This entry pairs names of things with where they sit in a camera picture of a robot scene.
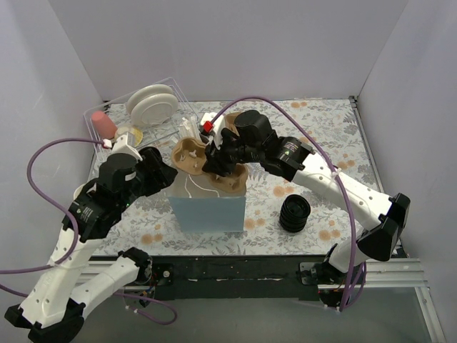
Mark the yellow polka dot bowl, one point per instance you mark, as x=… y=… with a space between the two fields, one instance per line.
x=135 y=134

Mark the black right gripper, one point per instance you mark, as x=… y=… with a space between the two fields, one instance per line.
x=217 y=161

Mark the white ceramic plate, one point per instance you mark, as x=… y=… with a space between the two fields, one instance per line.
x=154 y=110
x=145 y=92

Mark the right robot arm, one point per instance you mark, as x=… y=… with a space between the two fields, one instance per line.
x=382 y=217

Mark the grey cylindrical straw holder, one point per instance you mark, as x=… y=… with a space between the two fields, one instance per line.
x=205 y=139

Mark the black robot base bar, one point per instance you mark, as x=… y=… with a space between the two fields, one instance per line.
x=241 y=276

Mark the light blue paper bag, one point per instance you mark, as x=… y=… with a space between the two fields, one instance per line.
x=201 y=208

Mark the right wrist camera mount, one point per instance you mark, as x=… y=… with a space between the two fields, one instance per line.
x=211 y=127

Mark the wrapped white straws bundle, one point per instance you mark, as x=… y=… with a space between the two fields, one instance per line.
x=189 y=128

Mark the pink plastic cup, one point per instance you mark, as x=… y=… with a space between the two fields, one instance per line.
x=103 y=125

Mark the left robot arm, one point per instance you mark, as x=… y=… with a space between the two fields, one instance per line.
x=56 y=308

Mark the white ceramic plate back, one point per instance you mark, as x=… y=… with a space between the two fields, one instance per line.
x=145 y=92

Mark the white ceramic plate front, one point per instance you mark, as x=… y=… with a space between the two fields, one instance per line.
x=154 y=110

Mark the brown cardboard cup carrier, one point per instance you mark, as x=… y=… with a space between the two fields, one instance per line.
x=198 y=159

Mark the white wire dish rack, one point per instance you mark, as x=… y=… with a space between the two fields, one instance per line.
x=163 y=136

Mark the stack of black lids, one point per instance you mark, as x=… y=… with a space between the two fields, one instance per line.
x=294 y=213

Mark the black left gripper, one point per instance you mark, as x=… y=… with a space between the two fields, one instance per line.
x=161 y=171

